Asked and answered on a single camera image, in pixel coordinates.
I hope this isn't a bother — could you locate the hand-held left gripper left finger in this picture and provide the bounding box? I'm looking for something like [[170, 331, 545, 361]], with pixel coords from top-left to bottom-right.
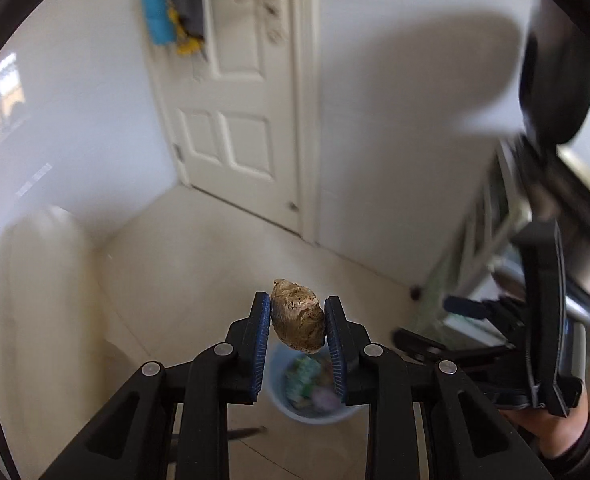
[[38, 290, 272, 480]]

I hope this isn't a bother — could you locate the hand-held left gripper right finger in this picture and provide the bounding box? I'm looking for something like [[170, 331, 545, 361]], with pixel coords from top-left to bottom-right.
[[323, 296, 556, 480]]

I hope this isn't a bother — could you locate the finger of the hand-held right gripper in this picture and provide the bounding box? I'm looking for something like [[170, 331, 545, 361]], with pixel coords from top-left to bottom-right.
[[392, 327, 526, 393], [444, 296, 528, 331]]

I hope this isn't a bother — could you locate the brown lump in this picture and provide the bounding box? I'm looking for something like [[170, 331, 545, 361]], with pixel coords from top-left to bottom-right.
[[269, 279, 326, 356]]

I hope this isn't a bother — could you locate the green plastic wrapper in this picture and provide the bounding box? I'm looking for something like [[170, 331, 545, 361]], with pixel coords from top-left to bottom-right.
[[284, 357, 326, 406]]

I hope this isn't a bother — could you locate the blue plastic bucket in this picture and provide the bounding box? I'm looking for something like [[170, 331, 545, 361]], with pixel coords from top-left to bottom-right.
[[265, 340, 371, 426]]

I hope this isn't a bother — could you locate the person's right hand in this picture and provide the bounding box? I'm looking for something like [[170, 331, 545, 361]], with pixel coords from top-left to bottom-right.
[[500, 404, 590, 461]]

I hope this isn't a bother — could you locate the clear plastic bag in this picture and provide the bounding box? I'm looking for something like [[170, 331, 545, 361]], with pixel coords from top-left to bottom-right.
[[310, 390, 341, 413]]

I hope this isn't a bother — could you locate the white panel door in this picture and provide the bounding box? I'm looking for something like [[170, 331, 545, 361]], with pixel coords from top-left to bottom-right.
[[142, 0, 321, 246]]

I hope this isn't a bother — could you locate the grey apron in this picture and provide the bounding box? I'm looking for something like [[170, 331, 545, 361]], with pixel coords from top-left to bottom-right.
[[162, 0, 208, 58]]

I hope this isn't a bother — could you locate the blue apron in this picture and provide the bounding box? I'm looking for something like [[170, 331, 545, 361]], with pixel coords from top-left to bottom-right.
[[138, 0, 176, 46]]

